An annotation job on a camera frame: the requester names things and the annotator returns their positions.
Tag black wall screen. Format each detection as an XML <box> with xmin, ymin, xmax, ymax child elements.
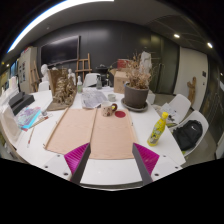
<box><xmin>40</xmin><ymin>35</ymin><xmax>81</xmax><ymax>67</ymax></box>

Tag white plaster bust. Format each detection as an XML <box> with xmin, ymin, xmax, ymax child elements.
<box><xmin>40</xmin><ymin>63</ymin><xmax>51</xmax><ymax>83</ymax></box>

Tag white plaster statue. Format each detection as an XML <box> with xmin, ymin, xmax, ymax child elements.
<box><xmin>139</xmin><ymin>49</ymin><xmax>153</xmax><ymax>73</ymax></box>

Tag black backpack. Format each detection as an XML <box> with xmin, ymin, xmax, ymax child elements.
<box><xmin>172</xmin><ymin>119</ymin><xmax>204</xmax><ymax>152</ymax></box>

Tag colourful book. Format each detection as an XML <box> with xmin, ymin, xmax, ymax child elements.
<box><xmin>14</xmin><ymin>105</ymin><xmax>43</xmax><ymax>131</ymax></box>

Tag yellow drink bottle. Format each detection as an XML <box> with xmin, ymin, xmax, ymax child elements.
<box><xmin>146</xmin><ymin>111</ymin><xmax>170</xmax><ymax>148</ymax></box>

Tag spotted mug with brown handle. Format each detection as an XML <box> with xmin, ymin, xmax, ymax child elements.
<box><xmin>100</xmin><ymin>100</ymin><xmax>119</xmax><ymax>118</ymax></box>

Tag white cabinet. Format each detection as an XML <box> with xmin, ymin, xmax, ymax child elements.
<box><xmin>18</xmin><ymin>46</ymin><xmax>38</xmax><ymax>94</ymax></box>

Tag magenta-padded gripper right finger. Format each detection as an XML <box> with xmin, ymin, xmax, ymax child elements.
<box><xmin>131</xmin><ymin>142</ymin><xmax>184</xmax><ymax>187</ymax></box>

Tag wooden wall figure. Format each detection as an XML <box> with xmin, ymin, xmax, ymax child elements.
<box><xmin>186</xmin><ymin>76</ymin><xmax>198</xmax><ymax>106</ymax></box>

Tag red box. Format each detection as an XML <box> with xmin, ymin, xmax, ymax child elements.
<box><xmin>116</xmin><ymin>58</ymin><xmax>132</xmax><ymax>70</ymax></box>

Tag cardboard box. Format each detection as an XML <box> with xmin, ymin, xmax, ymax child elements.
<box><xmin>109</xmin><ymin>68</ymin><xmax>131</xmax><ymax>95</ymax></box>

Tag wooden easel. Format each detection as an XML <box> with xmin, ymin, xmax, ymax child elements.
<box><xmin>74</xmin><ymin>52</ymin><xmax>93</xmax><ymax>81</ymax></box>
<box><xmin>29</xmin><ymin>59</ymin><xmax>41</xmax><ymax>93</ymax></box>

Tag white chair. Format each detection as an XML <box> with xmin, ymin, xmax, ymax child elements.
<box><xmin>83</xmin><ymin>72</ymin><xmax>101</xmax><ymax>88</ymax></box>
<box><xmin>171</xmin><ymin>109</ymin><xmax>210</xmax><ymax>158</ymax></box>
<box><xmin>159</xmin><ymin>93</ymin><xmax>192</xmax><ymax>126</ymax></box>

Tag grey pot with dried plant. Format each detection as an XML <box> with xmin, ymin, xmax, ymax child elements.
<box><xmin>122</xmin><ymin>53</ymin><xmax>154</xmax><ymax>109</ymax></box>

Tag black flat box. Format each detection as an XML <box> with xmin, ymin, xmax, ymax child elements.
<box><xmin>8</xmin><ymin>91</ymin><xmax>36</xmax><ymax>116</ymax></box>

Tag long ceiling light strip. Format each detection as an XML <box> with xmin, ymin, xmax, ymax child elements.
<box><xmin>7</xmin><ymin>0</ymin><xmax>114</xmax><ymax>54</ymax></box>

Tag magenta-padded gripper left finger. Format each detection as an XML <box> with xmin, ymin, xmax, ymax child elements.
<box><xmin>42</xmin><ymin>142</ymin><xmax>92</xmax><ymax>186</ymax></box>

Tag flat round red coaster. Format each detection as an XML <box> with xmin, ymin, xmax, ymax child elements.
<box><xmin>114</xmin><ymin>110</ymin><xmax>127</xmax><ymax>119</ymax></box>

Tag small green-labelled bottle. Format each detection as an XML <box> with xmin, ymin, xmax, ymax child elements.
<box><xmin>76</xmin><ymin>75</ymin><xmax>83</xmax><ymax>94</ymax></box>

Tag grey spray bottle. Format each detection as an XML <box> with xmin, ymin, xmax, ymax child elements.
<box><xmin>95</xmin><ymin>74</ymin><xmax>103</xmax><ymax>90</ymax></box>

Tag printed newspaper sheet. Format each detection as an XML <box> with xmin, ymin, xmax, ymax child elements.
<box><xmin>80</xmin><ymin>88</ymin><xmax>109</xmax><ymax>110</ymax></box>

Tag white plaster figurine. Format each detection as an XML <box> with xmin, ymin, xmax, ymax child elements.
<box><xmin>67</xmin><ymin>68</ymin><xmax>77</xmax><ymax>86</ymax></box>

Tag papers on chair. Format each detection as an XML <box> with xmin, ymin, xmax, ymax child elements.
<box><xmin>159</xmin><ymin>103</ymin><xmax>181</xmax><ymax>126</ymax></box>

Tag grey plant saucer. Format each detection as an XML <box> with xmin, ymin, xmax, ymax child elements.
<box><xmin>120</xmin><ymin>97</ymin><xmax>150</xmax><ymax>113</ymax></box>

